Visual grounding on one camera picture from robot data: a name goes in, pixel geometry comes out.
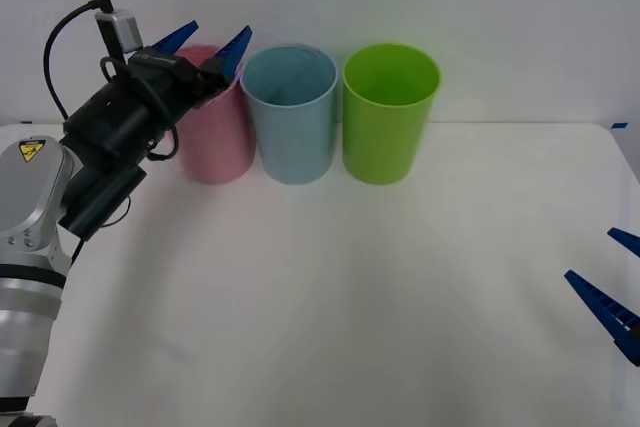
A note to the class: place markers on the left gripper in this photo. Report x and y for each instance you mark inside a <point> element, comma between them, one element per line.
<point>167,77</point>

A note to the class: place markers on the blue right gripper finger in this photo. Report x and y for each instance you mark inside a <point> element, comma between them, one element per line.
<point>627,240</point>
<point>612,314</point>

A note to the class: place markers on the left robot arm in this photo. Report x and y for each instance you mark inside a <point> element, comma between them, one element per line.
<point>30,187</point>

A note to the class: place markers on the pink plastic waste bin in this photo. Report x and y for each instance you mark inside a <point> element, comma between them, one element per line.
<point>220,142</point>

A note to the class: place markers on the pale blue plastic waste bin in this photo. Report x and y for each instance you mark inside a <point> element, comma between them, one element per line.
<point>295,142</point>

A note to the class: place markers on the green plastic waste bin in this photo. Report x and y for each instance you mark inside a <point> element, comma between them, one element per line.
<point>382,142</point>

